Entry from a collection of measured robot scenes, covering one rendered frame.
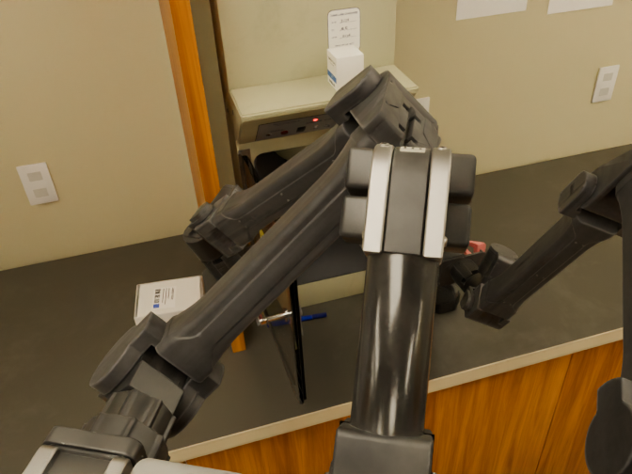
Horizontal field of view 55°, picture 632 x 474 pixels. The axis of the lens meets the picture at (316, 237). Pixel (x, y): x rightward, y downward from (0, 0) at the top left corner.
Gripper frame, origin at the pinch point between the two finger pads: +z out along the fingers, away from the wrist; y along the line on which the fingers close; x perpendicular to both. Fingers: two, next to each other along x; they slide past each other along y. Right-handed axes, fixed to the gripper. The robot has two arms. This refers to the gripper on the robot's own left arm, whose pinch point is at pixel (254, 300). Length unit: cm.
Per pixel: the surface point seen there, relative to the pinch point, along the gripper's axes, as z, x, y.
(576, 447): 102, 5, -48
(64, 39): -38, -65, 15
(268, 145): -13.5, -22.8, -15.0
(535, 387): 63, 4, -42
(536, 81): 38, -68, -90
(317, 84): -21.5, -19.6, -28.5
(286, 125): -19.5, -15.6, -20.1
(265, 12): -36, -23, -26
